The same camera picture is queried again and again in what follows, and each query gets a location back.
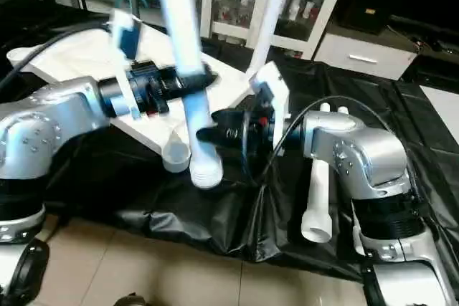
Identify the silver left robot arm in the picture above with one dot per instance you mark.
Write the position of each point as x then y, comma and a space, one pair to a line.
43, 134

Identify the white drawer unit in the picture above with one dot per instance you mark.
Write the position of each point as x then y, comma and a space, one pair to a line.
362, 56

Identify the white flat board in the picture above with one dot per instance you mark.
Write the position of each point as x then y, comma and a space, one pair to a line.
443, 102

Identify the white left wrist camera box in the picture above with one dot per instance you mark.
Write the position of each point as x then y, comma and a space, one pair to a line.
126, 34

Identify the dark low sideboard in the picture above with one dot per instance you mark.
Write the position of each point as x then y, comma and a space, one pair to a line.
430, 48

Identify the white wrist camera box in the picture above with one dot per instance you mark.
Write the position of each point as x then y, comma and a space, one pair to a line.
126, 34
274, 98

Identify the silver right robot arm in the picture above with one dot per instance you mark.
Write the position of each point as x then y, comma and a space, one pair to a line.
373, 163

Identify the black work mat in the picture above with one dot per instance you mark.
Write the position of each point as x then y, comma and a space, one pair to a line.
179, 213

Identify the white plastic table top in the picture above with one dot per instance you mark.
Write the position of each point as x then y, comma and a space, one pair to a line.
72, 55

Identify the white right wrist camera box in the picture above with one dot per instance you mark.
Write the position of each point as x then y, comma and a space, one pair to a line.
274, 98

